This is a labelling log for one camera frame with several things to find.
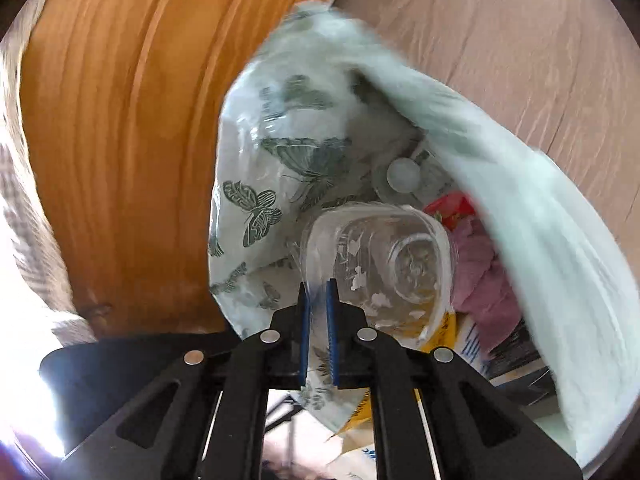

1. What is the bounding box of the crushed clear bottle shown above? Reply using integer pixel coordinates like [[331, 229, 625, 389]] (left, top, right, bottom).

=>
[[300, 202, 454, 349]]

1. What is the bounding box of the butterfly print trash bag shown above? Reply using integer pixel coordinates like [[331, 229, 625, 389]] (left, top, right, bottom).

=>
[[208, 2, 639, 477]]

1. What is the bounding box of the white medicine box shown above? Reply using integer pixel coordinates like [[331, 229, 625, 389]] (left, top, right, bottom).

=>
[[454, 316, 491, 379]]

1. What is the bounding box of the purple cloth ball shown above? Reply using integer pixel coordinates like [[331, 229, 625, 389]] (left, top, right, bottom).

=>
[[451, 217, 522, 356]]

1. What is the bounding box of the red snack wrapper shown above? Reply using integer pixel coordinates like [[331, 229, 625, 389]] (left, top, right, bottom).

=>
[[423, 191, 476, 232]]

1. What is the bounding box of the checkered bed blanket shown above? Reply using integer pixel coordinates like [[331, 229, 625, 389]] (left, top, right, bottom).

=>
[[1, 36, 96, 347]]

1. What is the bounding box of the black stool frame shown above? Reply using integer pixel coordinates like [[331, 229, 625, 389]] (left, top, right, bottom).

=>
[[265, 393, 304, 434]]

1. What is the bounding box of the wooden bed frame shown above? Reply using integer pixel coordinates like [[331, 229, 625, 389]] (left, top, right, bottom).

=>
[[21, 0, 304, 337]]

